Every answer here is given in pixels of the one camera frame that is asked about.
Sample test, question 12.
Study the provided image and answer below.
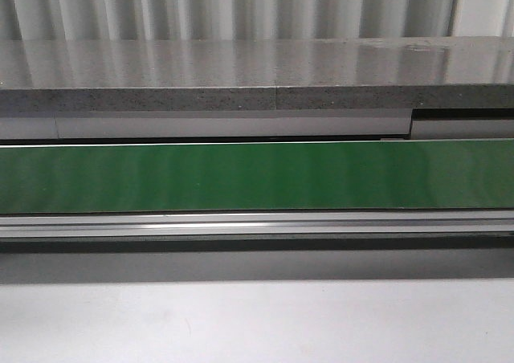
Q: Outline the white pleated curtain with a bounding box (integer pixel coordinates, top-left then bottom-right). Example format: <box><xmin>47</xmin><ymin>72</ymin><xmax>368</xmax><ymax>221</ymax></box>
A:
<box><xmin>1</xmin><ymin>0</ymin><xmax>456</xmax><ymax>40</ymax></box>

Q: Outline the green conveyor belt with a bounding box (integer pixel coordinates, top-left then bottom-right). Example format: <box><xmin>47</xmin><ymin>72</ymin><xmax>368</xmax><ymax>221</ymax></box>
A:
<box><xmin>1</xmin><ymin>139</ymin><xmax>513</xmax><ymax>214</ymax></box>

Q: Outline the grey granite counter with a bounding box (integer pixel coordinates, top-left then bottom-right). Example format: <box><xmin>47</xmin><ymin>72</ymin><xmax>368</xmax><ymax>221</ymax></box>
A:
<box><xmin>1</xmin><ymin>37</ymin><xmax>513</xmax><ymax>113</ymax></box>

